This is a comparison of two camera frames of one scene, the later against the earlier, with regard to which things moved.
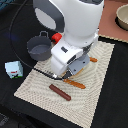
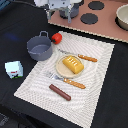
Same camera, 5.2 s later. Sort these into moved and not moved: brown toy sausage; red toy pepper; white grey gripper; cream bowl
Moved: white grey gripper
Not moved: cream bowl; red toy pepper; brown toy sausage
